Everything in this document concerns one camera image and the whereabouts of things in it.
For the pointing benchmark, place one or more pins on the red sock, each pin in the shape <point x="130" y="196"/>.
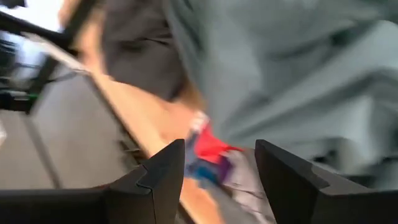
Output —
<point x="211" y="146"/>

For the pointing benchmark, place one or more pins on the silver metal bracket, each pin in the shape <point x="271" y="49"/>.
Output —
<point x="56" y="53"/>

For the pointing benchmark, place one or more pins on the dark grey garment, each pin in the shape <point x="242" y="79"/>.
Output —
<point x="140" y="46"/>

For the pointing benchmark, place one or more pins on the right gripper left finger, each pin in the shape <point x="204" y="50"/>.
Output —
<point x="155" y="199"/>

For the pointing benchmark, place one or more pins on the black aluminium table frame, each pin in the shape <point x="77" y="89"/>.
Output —
<point x="37" y="31"/>

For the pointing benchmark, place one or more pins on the light blue knit sock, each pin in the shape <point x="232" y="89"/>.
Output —
<point x="202" y="172"/>

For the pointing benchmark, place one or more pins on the grey-green trousers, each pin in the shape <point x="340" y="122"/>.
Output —
<point x="295" y="77"/>

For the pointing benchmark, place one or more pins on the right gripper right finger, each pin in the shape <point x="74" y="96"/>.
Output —
<point x="289" y="196"/>

